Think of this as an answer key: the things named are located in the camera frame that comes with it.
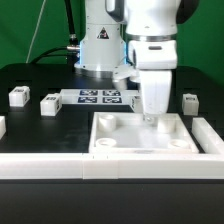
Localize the white thin cable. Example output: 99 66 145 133
25 0 48 64

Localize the black cable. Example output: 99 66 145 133
29 0 81 65

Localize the white square table top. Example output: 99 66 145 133
89 112 199 154

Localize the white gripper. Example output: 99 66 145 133
128 40 177 116

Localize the white block left edge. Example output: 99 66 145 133
0 116 6 140

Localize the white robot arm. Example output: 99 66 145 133
75 0 200 116

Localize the white U-shaped obstacle fence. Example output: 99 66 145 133
0 118 224 180

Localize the white fiducial marker plate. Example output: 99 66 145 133
60 89 139 105

